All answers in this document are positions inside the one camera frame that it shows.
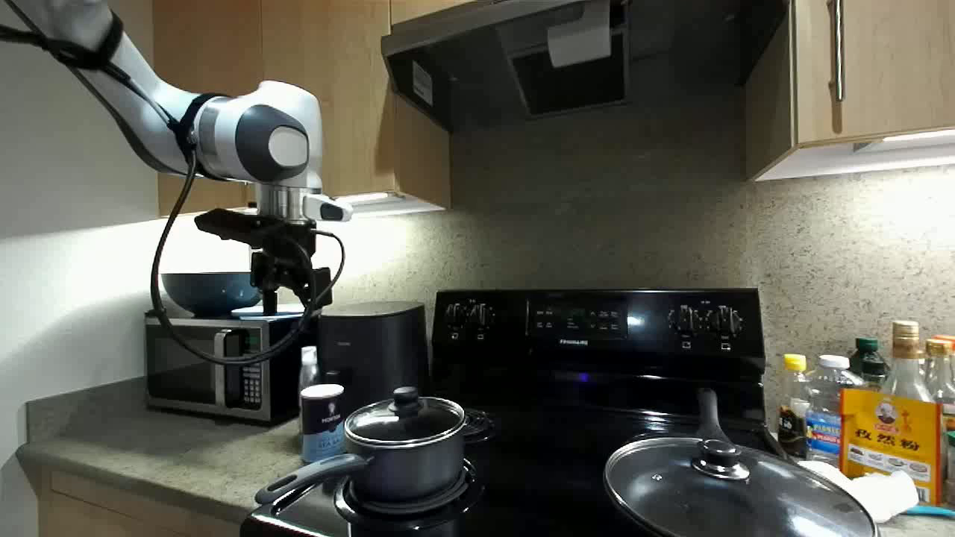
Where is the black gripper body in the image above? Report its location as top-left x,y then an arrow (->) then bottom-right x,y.
193,210 -> 331,314

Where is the dark grey lidded saucepan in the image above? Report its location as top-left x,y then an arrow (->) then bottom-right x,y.
253,386 -> 468,505

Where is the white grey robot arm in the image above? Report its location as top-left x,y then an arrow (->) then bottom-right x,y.
2,0 -> 349,310

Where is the dark blue bowl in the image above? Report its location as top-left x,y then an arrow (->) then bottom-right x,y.
162,271 -> 261,317

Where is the black air fryer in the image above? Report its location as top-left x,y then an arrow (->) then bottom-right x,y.
319,301 -> 429,408

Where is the wooden upper cabinet left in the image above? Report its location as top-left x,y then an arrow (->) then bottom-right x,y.
152,0 -> 463,211

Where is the wooden cabinet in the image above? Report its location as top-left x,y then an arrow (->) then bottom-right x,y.
152,0 -> 463,211
744,0 -> 955,183

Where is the blue white salt canister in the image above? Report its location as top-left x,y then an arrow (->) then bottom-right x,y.
298,382 -> 344,462

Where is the stainless steel microwave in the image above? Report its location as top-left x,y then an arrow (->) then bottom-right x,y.
146,317 -> 301,423

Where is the front left coil burner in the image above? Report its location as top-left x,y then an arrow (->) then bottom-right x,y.
335,462 -> 483,522

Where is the black range hood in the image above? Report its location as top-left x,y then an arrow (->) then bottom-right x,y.
383,0 -> 786,131

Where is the black electric stove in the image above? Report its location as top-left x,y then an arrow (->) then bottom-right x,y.
240,289 -> 793,537

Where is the black frying pan glass lid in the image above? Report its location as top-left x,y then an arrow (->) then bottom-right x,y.
602,389 -> 878,537

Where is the yellow cap sauce bottle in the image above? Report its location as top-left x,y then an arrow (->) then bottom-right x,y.
775,352 -> 808,461

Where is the clear plastic bottle white cap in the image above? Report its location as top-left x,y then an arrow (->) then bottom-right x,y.
807,356 -> 860,465

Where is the wooden upper cabinet right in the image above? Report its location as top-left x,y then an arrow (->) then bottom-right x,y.
744,0 -> 955,183

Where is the green cap bottle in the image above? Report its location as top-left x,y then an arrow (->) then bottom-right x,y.
850,338 -> 889,389

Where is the yellow label oil bottle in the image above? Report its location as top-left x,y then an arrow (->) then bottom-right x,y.
840,319 -> 942,505

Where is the white cloth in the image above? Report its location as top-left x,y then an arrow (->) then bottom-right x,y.
804,461 -> 919,522

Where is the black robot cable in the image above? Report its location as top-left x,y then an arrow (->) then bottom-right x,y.
0,25 -> 349,370

